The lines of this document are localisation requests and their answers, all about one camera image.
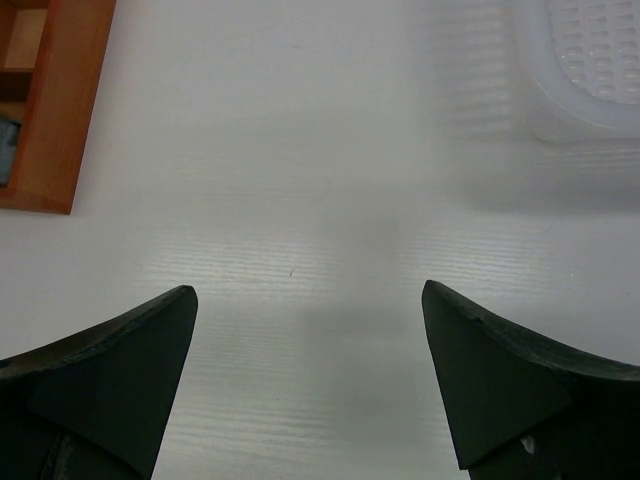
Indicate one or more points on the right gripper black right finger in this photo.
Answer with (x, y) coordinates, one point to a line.
(520, 405)

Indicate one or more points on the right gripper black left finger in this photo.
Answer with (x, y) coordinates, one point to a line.
(95, 405)

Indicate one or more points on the white plastic basket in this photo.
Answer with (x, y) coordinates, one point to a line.
(580, 64)

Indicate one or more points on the dark grey sock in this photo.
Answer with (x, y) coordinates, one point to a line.
(9, 137)

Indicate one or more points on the orange compartment tray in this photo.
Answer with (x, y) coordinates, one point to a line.
(52, 54)

